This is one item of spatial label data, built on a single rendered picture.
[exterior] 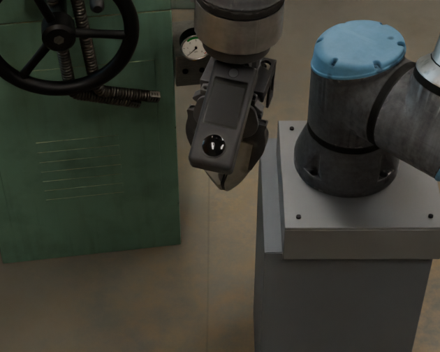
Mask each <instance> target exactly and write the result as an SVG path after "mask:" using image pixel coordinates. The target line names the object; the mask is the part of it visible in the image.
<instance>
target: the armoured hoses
mask: <svg viewBox="0 0 440 352"><path fill-rule="evenodd" d="M58 3H59V0H46V4H47V5H48V7H50V6H54V5H56V4H58ZM71 5H72V8H73V14H74V17H75V23H76V26H77V28H85V29H90V27H89V21H88V18H87V12H86V8H85V1H84V0H71ZM79 40H80V46H81V49H82V54H83V57H84V62H85V68H86V72H87V75H90V74H92V73H94V72H96V71H98V64H97V60H96V53H95V50H94V44H93V41H92V38H79ZM57 56H58V60H59V67H60V71H61V76H62V79H63V80H62V81H66V80H74V79H75V78H74V77H75V76H74V72H73V67H72V61H71V56H70V52H69V49H68V50H65V51H62V52H57ZM69 96H70V97H72V98H73V99H77V100H81V101H86V102H87V101H89V102H95V103H104V104H105V103H106V104H110V105H111V104H112V105H118V106H119V105H120V106H126V107H131V108H139V107H140V105H141V101H145V102H147V101H148V102H154V103H158V102H159V101H160V98H161V95H160V92H159V91H153V90H152V91H151V90H145V89H144V90H142V89H134V88H125V87H124V88H123V87H114V86H113V87H111V86H105V85H101V86H100V87H97V88H95V89H93V90H90V91H86V92H83V93H80V94H74V95H69Z"/></svg>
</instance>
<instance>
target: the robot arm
mask: <svg viewBox="0 0 440 352"><path fill-rule="evenodd" d="M190 1H191V2H194V3H195V10H194V31H195V33H196V35H197V37H198V39H199V40H200V41H202V42H203V48H204V49H205V51H206V53H208V55H210V56H211V57H210V60H209V62H208V64H207V66H206V68H205V70H204V73H203V75H202V77H201V79H200V89H199V90H197V91H196V92H195V94H194V95H193V100H195V101H196V102H197V103H196V105H191V104H190V105H189V107H188V109H187V114H188V118H187V121H186V136H187V139H188V141H189V144H190V146H191V149H190V152H189V163H190V165H191V166H192V167H194V168H200V169H203V170H204V171H205V172H206V173H207V175H208V176H209V178H210V179H211V180H212V181H213V182H214V183H215V185H216V186H217V187H218V188H219V189H220V190H225V191H230V190H231V189H233V188H234V187H236V186H237V185H238V184H239V183H240V182H241V181H242V180H243V179H244V178H245V177H246V176H247V174H248V173H249V171H250V170H252V168H253V167H254V166H255V165H256V163H257V162H258V160H259V159H260V157H261V156H262V155H263V152H264V150H265V146H266V144H267V141H268V136H269V131H268V129H267V124H268V120H264V119H262V116H263V108H264V105H263V104H262V102H263V101H264V100H265V96H266V95H267V100H266V108H269V105H270V102H271V100H272V97H273V91H274V77H275V70H276V63H277V60H276V59H270V58H266V57H264V56H265V55H266V54H267V53H268V52H269V51H270V48H271V47H272V46H273V45H275V44H276V43H277V41H278V40H279V39H280V37H281V33H282V25H283V18H284V3H285V0H190ZM405 54H406V45H405V41H404V38H403V36H402V35H401V33H400V32H398V30H396V29H395V28H393V27H391V26H389V25H387V24H385V25H382V23H381V22H377V21H372V20H353V21H348V22H346V23H341V24H337V25H335V26H333V27H330V28H329V29H327V30H326V31H324V32H323V33H322V34H321V35H320V36H319V38H318V40H317V41H316V44H315V46H314V53H313V57H312V59H311V77H310V88H309V107H308V116H307V123H306V125H305V127H304V128H303V130H302V131H301V133H300V135H299V136H298V139H297V140H296V143H295V147H294V157H293V161H294V165H295V169H296V170H297V172H298V175H299V176H300V177H301V178H302V179H303V180H304V181H305V182H306V183H307V184H308V185H309V186H311V187H313V188H314V189H316V190H318V191H320V192H322V193H326V194H328V195H331V196H336V197H342V198H359V197H364V196H370V195H372V194H375V193H378V192H380V191H382V190H383V189H385V188H386V187H387V186H389V185H390V184H391V183H392V182H393V180H394V179H395V178H396V176H397V173H398V170H399V162H400V160H402V161H404V162H406V163H407V164H409V165H411V166H413V167H414V168H417V169H418V170H420V171H422V172H424V173H425V174H427V175H429V176H430V177H433V178H434V179H435V180H436V181H438V182H440V34H439V38H438V41H437V44H436V46H435V49H434V51H433V52H431V53H429V54H426V55H425V56H422V57H420V58H419V59H418V60H417V62H413V61H411V60H409V59H407V58H406V57H405V56H404V55H405ZM264 63H267V64H269V65H270V68H269V70H268V69H267V65H266V64H264Z"/></svg>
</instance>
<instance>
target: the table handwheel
mask: <svg viewBox="0 0 440 352"><path fill-rule="evenodd" d="M2 1H3V0H0V3H1V2H2ZM113 1H114V2H115V4H116V5H117V7H118V9H119V11H120V13H121V15H122V19H123V23H124V30H107V29H85V28H76V27H75V23H74V20H73V18H72V17H71V16H70V15H68V13H67V2H66V0H59V3H58V4H56V5H54V6H50V7H48V5H47V4H46V2H45V1H44V0H34V2H35V3H36V5H37V6H38V9H39V11H40V12H41V14H42V15H43V17H44V18H43V21H42V23H41V33H42V42H43V44H42V45H41V46H40V47H39V49H38V50H37V51H36V53H35V54H34V55H33V57H32V58H31V59H30V60H29V61H28V62H27V64H26V65H25V66H24V67H23V69H22V70H21V71H18V70H16V69H15V68H13V67H12V66H11V65H10V64H8V63H7V62H6V61H5V60H4V59H3V57H2V56H1V55H0V77H1V78H3V79H4V80H5V81H7V82H9V83H11V84H12V85H14V86H16V87H18V88H20V89H23V90H25V91H29V92H32V93H35V94H42V95H48V96H68V95H74V94H80V93H83V92H86V91H90V90H93V89H95V88H97V87H100V86H101V85H104V84H105V83H107V82H109V81H110V80H111V79H113V78H114V77H115V76H116V75H118V74H119V73H120V72H121V71H122V70H123V69H124V67H125V66H126V65H127V63H129V61H130V59H131V57H132V56H133V53H134V52H135V49H136V47H137V44H138V38H139V30H140V27H139V19H138V14H137V11H136V9H135V6H134V4H133V2H132V0H113ZM76 38H110V39H121V40H122V44H121V45H120V48H119V50H118V51H117V53H116V55H115V56H114V57H113V58H112V59H111V60H110V61H109V62H108V63H107V64H106V65H105V66H104V67H103V68H101V69H99V70H98V71H96V72H94V73H92V74H90V75H87V76H84V77H83V78H78V79H74V80H66V81H50V80H42V79H38V78H33V77H31V76H29V74H30V73H31V72H32V71H33V70H34V68H35V67H36V66H37V64H38V63H39V62H40V60H41V59H42V58H43V57H44V56H45V55H46V54H47V53H48V52H49V51H50V50H52V51H55V52H62V51H65V50H68V49H70V48H71V47H72V46H73V45H74V43H75V39H76Z"/></svg>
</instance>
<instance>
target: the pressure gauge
mask: <svg viewBox="0 0 440 352"><path fill-rule="evenodd" d="M179 44H180V50H181V53H182V55H183V56H184V57H185V58H187V59H190V60H192V61H197V60H199V59H203V58H205V57H206V56H207V55H208V53H206V51H205V49H204V48H203V42H202V41H200V40H199V39H198V37H197V35H196V33H195V31H194V28H190V29H187V30H186V31H184V32H183V33H182V35H181V36H180V38H179ZM195 46H196V47H197V49H196V50H194V49H195ZM193 50H194V51H193ZM192 51H193V52H192ZM191 52H192V53H191Z"/></svg>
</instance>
